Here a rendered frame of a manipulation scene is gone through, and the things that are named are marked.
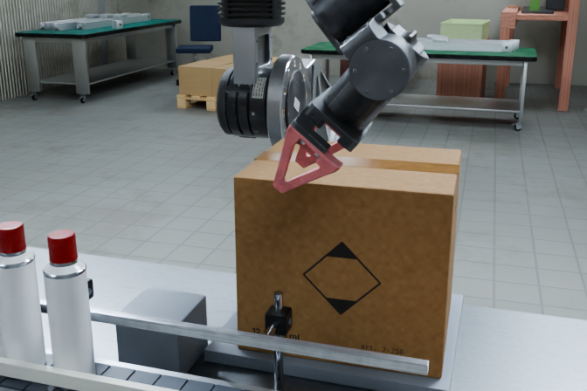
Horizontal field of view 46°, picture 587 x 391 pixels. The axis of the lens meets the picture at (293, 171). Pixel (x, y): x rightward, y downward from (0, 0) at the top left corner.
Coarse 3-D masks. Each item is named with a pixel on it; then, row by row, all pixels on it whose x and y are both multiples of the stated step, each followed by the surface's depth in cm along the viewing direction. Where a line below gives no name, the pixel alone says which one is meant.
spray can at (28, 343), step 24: (0, 240) 86; (24, 240) 88; (0, 264) 86; (24, 264) 87; (0, 288) 87; (24, 288) 88; (0, 312) 89; (24, 312) 88; (24, 336) 89; (24, 360) 90
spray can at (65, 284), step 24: (48, 240) 83; (72, 240) 84; (48, 264) 85; (72, 264) 84; (48, 288) 84; (72, 288) 84; (48, 312) 85; (72, 312) 85; (72, 336) 86; (72, 360) 86
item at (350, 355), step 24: (96, 312) 91; (120, 312) 90; (192, 336) 87; (216, 336) 86; (240, 336) 85; (264, 336) 85; (336, 360) 82; (360, 360) 81; (384, 360) 80; (408, 360) 79
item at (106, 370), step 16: (96, 368) 93; (112, 368) 93; (128, 368) 93; (0, 384) 89; (16, 384) 89; (32, 384) 89; (160, 384) 89; (176, 384) 89; (192, 384) 89; (208, 384) 89
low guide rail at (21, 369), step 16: (0, 368) 88; (16, 368) 87; (32, 368) 86; (48, 368) 86; (48, 384) 86; (64, 384) 85; (80, 384) 85; (96, 384) 84; (112, 384) 83; (128, 384) 83; (144, 384) 83
